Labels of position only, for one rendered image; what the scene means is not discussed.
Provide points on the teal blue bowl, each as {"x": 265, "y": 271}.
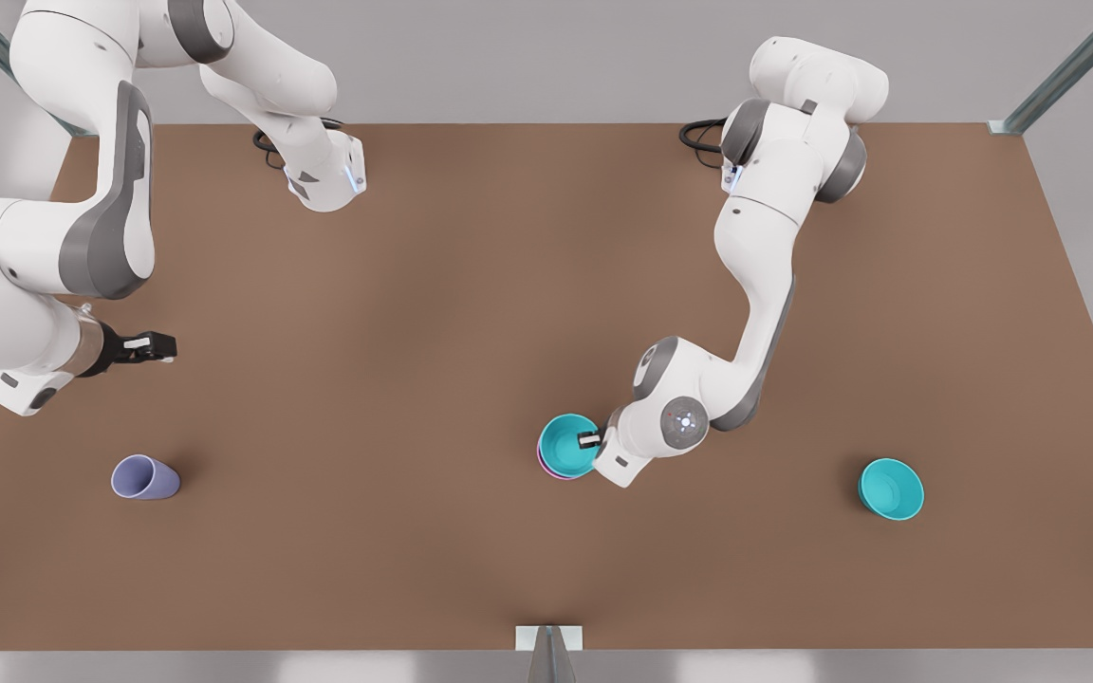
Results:
{"x": 891, "y": 489}
{"x": 561, "y": 446}

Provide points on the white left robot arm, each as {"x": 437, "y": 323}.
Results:
{"x": 765, "y": 247}

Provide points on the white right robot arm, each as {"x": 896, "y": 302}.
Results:
{"x": 110, "y": 218}

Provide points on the pink bowl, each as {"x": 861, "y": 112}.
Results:
{"x": 556, "y": 475}

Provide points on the lavender purple cup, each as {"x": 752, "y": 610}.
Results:
{"x": 148, "y": 479}

